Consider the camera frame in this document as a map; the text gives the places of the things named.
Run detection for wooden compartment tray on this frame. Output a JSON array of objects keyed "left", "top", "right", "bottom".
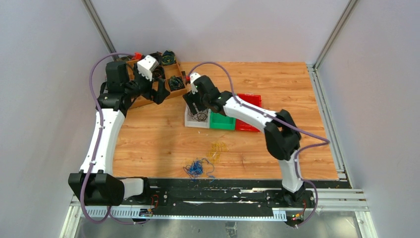
[{"left": 126, "top": 60, "right": 187, "bottom": 109}]

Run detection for rolled dark tie back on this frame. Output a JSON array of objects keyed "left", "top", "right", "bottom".
[{"left": 150, "top": 52, "right": 162, "bottom": 69}]

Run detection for green plastic bin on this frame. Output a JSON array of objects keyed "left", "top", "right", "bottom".
[{"left": 210, "top": 112, "right": 236, "bottom": 130}]

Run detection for dark brown wire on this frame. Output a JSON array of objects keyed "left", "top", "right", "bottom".
[{"left": 187, "top": 105, "right": 209, "bottom": 124}]

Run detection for yellow wire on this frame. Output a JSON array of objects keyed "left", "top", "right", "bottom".
[{"left": 206, "top": 141, "right": 230, "bottom": 164}]

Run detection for rolled green tie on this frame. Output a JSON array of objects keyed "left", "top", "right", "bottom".
[{"left": 162, "top": 50, "right": 177, "bottom": 66}]

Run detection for blue yellow wires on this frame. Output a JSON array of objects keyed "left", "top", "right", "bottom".
[{"left": 183, "top": 158, "right": 217, "bottom": 183}]

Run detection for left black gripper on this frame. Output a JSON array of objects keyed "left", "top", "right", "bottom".
[{"left": 124, "top": 63, "right": 170, "bottom": 104}]

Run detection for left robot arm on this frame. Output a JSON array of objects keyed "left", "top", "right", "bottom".
[{"left": 68, "top": 56, "right": 170, "bottom": 206}]

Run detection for rolled dark tie front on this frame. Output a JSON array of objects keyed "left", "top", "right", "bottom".
[{"left": 168, "top": 76, "right": 185, "bottom": 92}]

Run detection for rolled dark tie middle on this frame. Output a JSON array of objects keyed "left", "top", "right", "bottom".
[{"left": 152, "top": 65, "right": 166, "bottom": 81}]

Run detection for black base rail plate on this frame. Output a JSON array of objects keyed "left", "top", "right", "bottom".
[{"left": 113, "top": 177, "right": 352, "bottom": 218}]

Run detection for rolled dark tie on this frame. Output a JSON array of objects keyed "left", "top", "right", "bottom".
[
  {"left": 150, "top": 52, "right": 162, "bottom": 69},
  {"left": 152, "top": 65, "right": 166, "bottom": 81},
  {"left": 168, "top": 76, "right": 185, "bottom": 92}
]

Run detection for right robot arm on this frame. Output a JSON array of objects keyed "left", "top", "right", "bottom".
[{"left": 183, "top": 72, "right": 305, "bottom": 207}]

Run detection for white plastic bin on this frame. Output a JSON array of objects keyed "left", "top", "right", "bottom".
[{"left": 184, "top": 106, "right": 210, "bottom": 128}]

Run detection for red plastic bin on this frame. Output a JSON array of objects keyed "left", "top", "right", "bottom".
[{"left": 234, "top": 94, "right": 263, "bottom": 133}]

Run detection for aluminium frame rail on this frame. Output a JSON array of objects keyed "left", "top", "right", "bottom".
[{"left": 60, "top": 187, "right": 378, "bottom": 238}]

